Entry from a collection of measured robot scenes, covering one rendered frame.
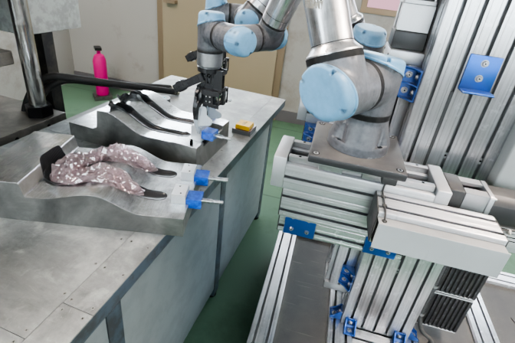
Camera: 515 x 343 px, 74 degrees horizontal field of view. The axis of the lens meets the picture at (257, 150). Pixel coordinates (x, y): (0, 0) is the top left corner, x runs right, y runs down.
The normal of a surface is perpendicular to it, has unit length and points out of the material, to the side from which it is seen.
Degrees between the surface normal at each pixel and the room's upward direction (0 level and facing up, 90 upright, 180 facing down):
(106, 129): 90
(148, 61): 90
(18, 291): 0
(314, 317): 0
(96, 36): 90
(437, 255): 90
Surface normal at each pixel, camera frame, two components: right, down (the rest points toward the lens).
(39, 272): 0.11, -0.88
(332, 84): -0.69, 0.37
